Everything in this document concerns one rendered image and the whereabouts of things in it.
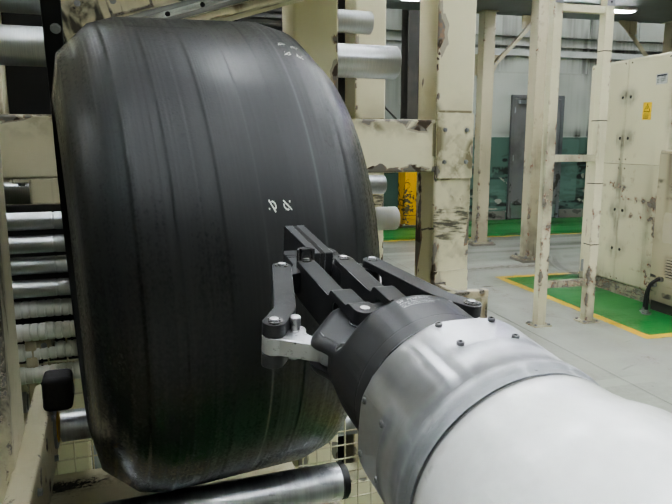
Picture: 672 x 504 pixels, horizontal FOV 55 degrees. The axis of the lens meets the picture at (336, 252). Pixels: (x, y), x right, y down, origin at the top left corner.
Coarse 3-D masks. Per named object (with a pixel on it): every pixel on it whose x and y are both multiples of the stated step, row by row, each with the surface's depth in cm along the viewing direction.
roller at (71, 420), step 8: (80, 408) 94; (56, 416) 92; (64, 416) 92; (72, 416) 92; (80, 416) 92; (56, 424) 91; (64, 424) 91; (72, 424) 92; (80, 424) 92; (64, 432) 91; (72, 432) 92; (80, 432) 92; (88, 432) 93; (64, 440) 92; (72, 440) 93
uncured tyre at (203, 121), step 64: (64, 64) 63; (128, 64) 59; (192, 64) 61; (256, 64) 63; (64, 128) 59; (128, 128) 55; (192, 128) 57; (256, 128) 59; (320, 128) 61; (64, 192) 91; (128, 192) 53; (192, 192) 55; (256, 192) 57; (320, 192) 59; (128, 256) 53; (192, 256) 54; (256, 256) 57; (128, 320) 54; (192, 320) 55; (256, 320) 57; (128, 384) 56; (192, 384) 57; (256, 384) 60; (320, 384) 63; (128, 448) 61; (192, 448) 61; (256, 448) 66
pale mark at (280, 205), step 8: (280, 192) 58; (288, 192) 58; (264, 200) 57; (272, 200) 57; (280, 200) 58; (288, 200) 58; (272, 208) 57; (280, 208) 58; (288, 208) 58; (272, 216) 57; (280, 216) 58; (288, 216) 58; (296, 216) 58
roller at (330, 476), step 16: (320, 464) 78; (336, 464) 78; (240, 480) 74; (256, 480) 74; (272, 480) 74; (288, 480) 75; (304, 480) 75; (320, 480) 75; (336, 480) 76; (144, 496) 71; (160, 496) 71; (176, 496) 71; (192, 496) 71; (208, 496) 71; (224, 496) 72; (240, 496) 72; (256, 496) 73; (272, 496) 73; (288, 496) 74; (304, 496) 74; (320, 496) 75; (336, 496) 76
